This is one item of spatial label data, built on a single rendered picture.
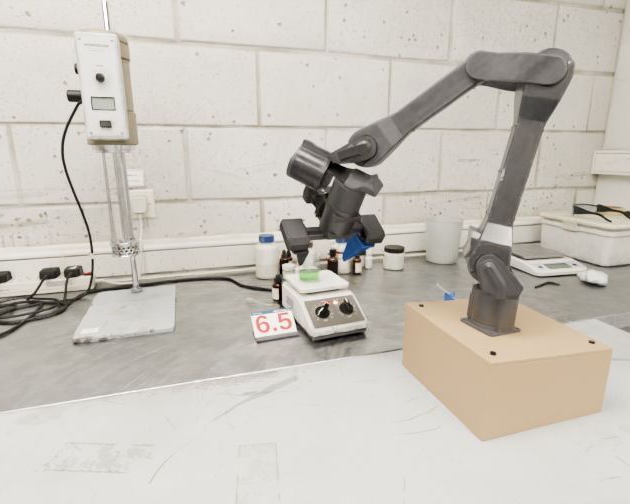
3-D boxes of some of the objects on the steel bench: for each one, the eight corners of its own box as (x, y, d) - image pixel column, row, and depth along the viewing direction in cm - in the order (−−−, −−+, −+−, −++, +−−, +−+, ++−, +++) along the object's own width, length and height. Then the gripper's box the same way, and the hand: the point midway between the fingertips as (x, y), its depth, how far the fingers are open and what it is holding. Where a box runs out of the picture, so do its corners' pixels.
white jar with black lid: (407, 267, 138) (408, 246, 136) (398, 271, 132) (399, 250, 131) (388, 263, 141) (389, 243, 140) (379, 268, 136) (380, 247, 134)
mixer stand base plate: (174, 331, 89) (174, 326, 89) (70, 344, 83) (70, 339, 83) (176, 288, 117) (175, 284, 117) (98, 295, 111) (97, 291, 111)
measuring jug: (409, 254, 153) (411, 215, 150) (438, 252, 158) (441, 213, 154) (439, 268, 137) (442, 223, 133) (471, 264, 141) (475, 221, 137)
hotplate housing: (368, 332, 88) (369, 297, 87) (312, 343, 84) (311, 306, 82) (326, 299, 108) (327, 269, 106) (279, 305, 104) (278, 275, 102)
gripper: (296, 217, 63) (279, 279, 74) (400, 211, 70) (370, 269, 81) (286, 190, 67) (271, 254, 78) (385, 187, 74) (358, 246, 85)
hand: (326, 250), depth 77 cm, fingers open, 9 cm apart
